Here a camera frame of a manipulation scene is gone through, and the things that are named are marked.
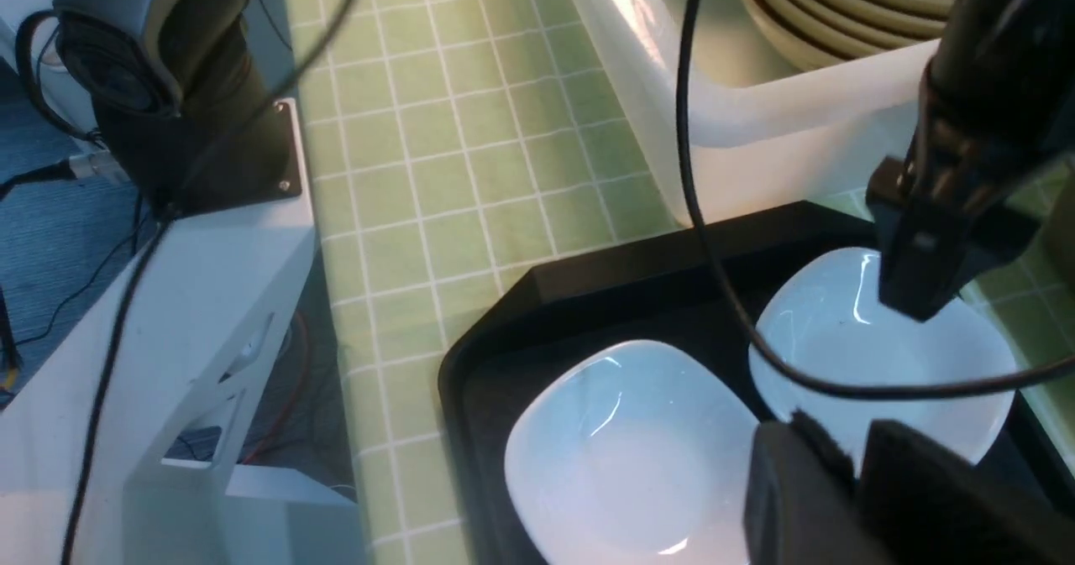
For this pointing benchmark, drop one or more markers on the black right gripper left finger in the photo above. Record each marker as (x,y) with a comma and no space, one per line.
(800,500)

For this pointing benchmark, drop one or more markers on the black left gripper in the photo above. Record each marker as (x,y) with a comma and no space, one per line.
(995,112)

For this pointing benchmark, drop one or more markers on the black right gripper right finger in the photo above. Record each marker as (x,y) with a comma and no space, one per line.
(926,505)

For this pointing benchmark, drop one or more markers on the white square dish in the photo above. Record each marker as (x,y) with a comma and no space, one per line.
(827,322)
(639,455)

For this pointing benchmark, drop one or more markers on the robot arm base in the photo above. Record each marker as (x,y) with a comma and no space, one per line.
(177,99)

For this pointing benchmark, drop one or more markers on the large white plastic tub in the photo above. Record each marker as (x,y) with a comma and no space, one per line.
(763,131)

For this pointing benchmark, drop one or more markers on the black serving tray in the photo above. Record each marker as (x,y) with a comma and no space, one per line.
(561,312)

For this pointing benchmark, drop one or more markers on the green checkered tablecloth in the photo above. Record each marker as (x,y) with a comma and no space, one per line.
(453,145)

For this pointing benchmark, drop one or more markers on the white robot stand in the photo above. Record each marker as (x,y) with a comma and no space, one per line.
(199,343)

